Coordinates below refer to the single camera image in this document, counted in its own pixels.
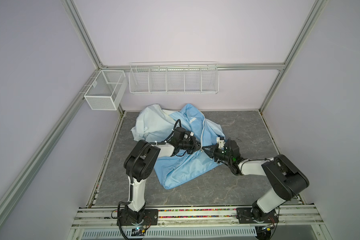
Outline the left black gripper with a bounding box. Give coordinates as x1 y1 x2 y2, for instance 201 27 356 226
179 136 204 154

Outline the light blue jacket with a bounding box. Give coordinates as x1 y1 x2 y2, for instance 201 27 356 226
131 104 224 190

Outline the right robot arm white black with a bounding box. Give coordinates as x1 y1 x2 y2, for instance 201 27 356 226
202 138 310 223

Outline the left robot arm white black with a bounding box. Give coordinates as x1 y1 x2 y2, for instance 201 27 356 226
118 119 201 224

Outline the small white mesh basket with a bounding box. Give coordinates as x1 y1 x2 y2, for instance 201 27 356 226
84 70 128 111

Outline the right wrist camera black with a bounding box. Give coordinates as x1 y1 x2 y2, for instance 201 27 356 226
216 139 241 159

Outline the long white wire basket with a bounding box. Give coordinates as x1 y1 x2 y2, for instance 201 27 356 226
129 62 220 94

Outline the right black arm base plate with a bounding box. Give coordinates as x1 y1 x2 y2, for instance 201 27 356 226
236 207 279 224

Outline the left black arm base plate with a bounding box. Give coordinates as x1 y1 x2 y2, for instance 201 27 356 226
120 209 159 226

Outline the aluminium front rail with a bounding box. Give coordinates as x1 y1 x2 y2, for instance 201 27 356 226
72 205 324 229

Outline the white slotted cable duct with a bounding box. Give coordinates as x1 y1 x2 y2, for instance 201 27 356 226
80 226 258 240

